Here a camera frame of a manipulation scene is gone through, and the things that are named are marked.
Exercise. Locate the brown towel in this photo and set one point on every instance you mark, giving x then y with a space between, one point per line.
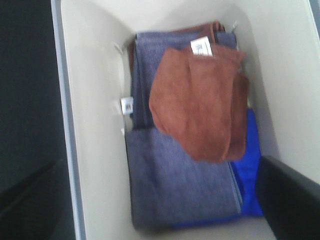
201 101
208 28

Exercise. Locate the grey folded towel front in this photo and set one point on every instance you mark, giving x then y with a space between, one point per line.
168 187

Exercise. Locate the brown towel at bin back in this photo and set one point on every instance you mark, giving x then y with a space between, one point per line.
208 28

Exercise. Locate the black tablecloth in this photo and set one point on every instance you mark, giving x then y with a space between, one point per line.
31 119

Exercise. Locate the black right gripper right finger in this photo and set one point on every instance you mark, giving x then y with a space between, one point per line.
289 200

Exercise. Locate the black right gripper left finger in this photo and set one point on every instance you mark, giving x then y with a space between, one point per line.
39 207

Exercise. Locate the grey folded towel back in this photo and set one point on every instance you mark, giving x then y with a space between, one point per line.
149 48

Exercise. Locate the blue folded towel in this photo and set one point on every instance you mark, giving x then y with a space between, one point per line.
245 171

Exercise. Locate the grey folded towel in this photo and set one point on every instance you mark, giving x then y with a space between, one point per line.
168 187
149 48

